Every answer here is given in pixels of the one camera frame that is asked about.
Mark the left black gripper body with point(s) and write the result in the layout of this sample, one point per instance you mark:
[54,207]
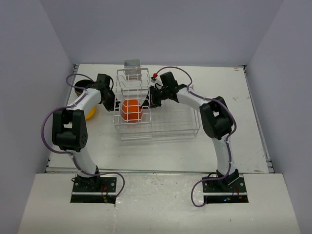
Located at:
[108,103]

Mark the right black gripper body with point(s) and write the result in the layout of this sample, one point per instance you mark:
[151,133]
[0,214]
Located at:
[157,95]

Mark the orange cup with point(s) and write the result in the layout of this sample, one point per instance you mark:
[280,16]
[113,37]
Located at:
[131,110]

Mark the yellow bowl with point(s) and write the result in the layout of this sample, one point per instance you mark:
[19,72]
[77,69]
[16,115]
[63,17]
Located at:
[91,113]

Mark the black bowl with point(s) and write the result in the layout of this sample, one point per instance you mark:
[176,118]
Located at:
[82,84]

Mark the white wire dish rack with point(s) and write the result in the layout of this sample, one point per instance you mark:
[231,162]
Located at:
[171,119]

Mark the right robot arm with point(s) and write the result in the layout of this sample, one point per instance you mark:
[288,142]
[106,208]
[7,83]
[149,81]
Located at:
[217,122]

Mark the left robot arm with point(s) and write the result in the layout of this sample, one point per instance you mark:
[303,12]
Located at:
[69,130]

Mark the grey metal block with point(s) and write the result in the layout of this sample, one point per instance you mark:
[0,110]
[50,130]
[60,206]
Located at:
[132,63]

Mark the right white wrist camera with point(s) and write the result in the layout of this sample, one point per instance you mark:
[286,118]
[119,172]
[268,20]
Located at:
[155,79]

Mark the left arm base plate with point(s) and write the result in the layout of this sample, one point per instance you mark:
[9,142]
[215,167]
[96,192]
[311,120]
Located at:
[94,190]

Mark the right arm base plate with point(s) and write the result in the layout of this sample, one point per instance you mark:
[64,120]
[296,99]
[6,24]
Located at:
[214,193]

